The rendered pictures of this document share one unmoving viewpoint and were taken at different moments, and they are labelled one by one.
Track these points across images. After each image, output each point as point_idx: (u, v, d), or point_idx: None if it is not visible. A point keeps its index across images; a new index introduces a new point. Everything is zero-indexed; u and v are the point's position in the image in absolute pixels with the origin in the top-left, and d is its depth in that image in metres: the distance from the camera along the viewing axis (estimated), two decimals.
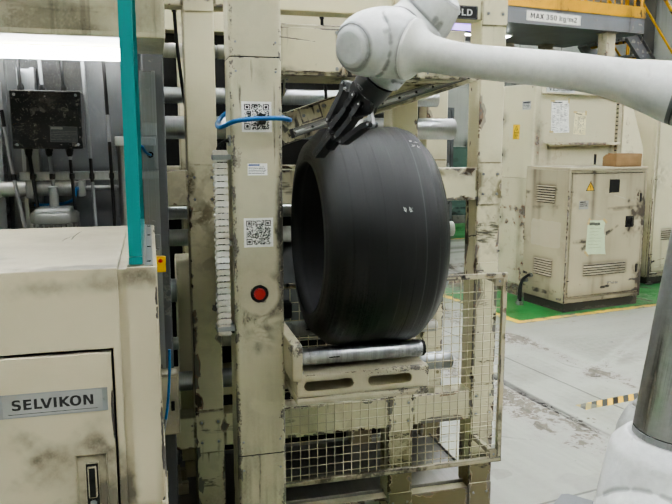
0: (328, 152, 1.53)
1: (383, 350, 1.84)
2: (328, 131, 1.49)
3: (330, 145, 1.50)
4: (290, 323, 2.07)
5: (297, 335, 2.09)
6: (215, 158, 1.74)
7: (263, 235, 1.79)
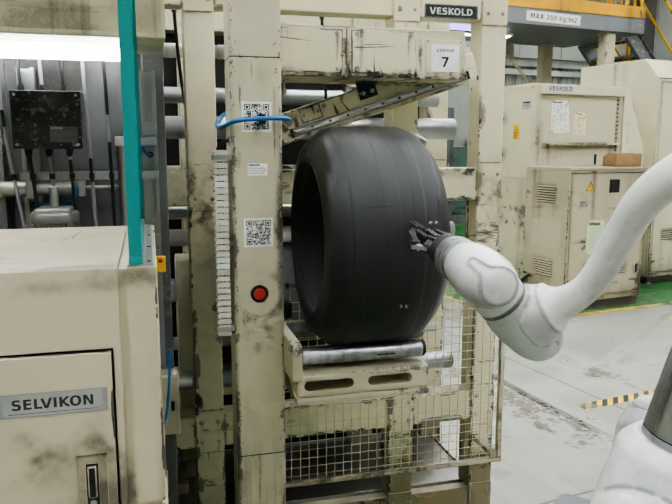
0: None
1: (381, 359, 1.86)
2: (425, 228, 1.59)
3: (413, 229, 1.60)
4: (291, 333, 2.06)
5: None
6: (215, 158, 1.74)
7: (263, 235, 1.79)
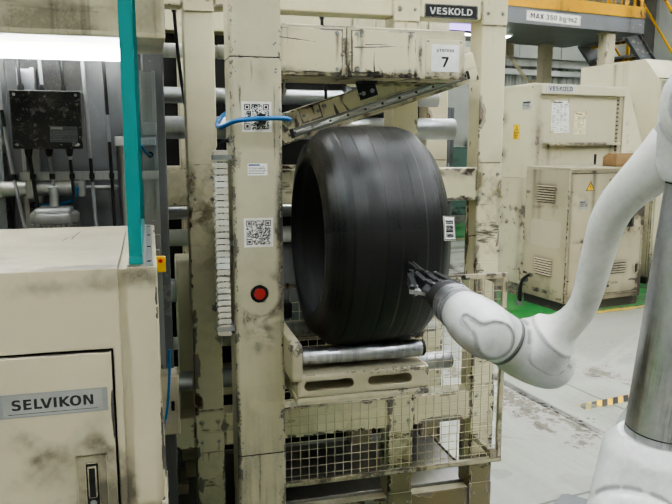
0: None
1: (382, 344, 1.85)
2: (424, 270, 1.61)
3: (412, 271, 1.62)
4: (288, 322, 2.09)
5: (299, 333, 2.07)
6: (215, 158, 1.74)
7: (263, 235, 1.79)
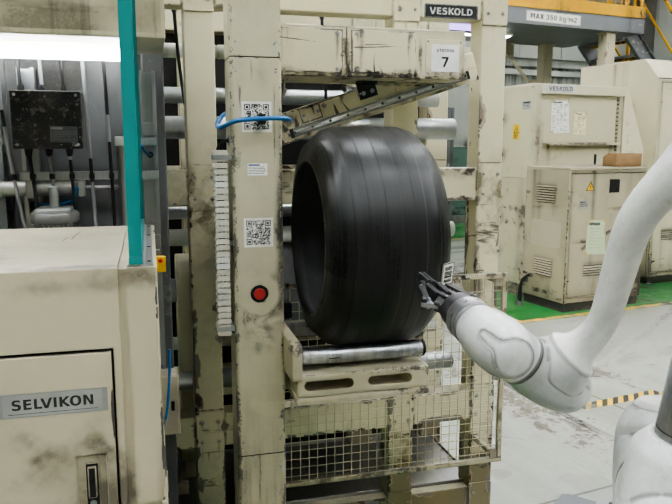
0: None
1: (383, 351, 1.84)
2: (435, 281, 1.54)
3: (423, 282, 1.56)
4: (289, 321, 2.07)
5: (298, 335, 2.08)
6: (215, 158, 1.74)
7: (263, 235, 1.79)
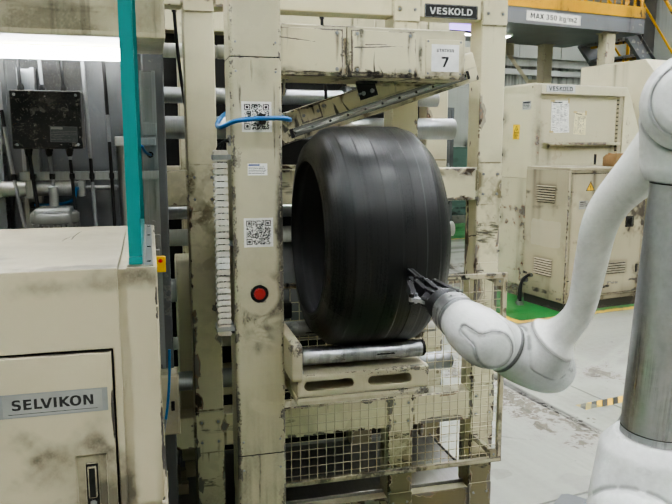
0: None
1: (381, 359, 1.86)
2: (423, 277, 1.61)
3: (411, 278, 1.63)
4: (291, 326, 2.06)
5: None
6: (215, 158, 1.74)
7: (263, 235, 1.79)
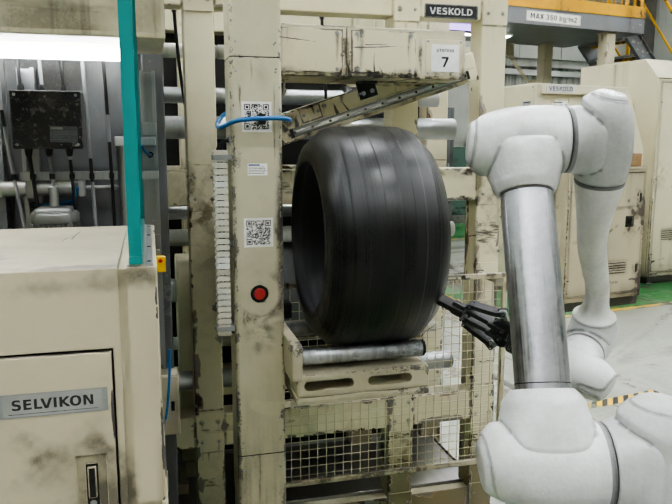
0: None
1: None
2: (462, 312, 1.73)
3: (454, 313, 1.76)
4: None
5: None
6: (215, 158, 1.74)
7: (263, 235, 1.79)
